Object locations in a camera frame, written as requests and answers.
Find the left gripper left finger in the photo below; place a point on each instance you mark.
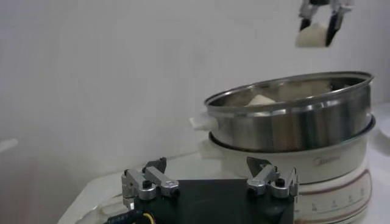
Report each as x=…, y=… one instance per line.
x=152, y=178

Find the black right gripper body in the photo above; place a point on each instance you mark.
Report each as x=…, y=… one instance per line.
x=320, y=2

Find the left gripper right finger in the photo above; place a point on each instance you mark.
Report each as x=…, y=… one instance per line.
x=265, y=176

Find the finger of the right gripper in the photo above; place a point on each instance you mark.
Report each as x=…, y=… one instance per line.
x=334, y=25
x=306, y=18

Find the white steamed baozi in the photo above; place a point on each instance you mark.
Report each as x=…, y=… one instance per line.
x=260, y=101
x=314, y=36

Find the stainless steel steamer basket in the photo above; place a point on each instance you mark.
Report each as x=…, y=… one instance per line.
x=289, y=128

